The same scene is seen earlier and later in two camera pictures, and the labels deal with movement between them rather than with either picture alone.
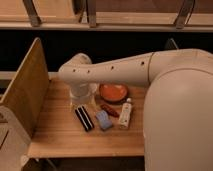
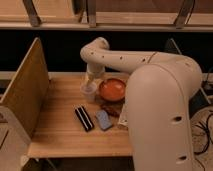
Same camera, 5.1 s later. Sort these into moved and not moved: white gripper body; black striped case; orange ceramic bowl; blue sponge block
Moved: white gripper body
Not moved: orange ceramic bowl; blue sponge block; black striped case
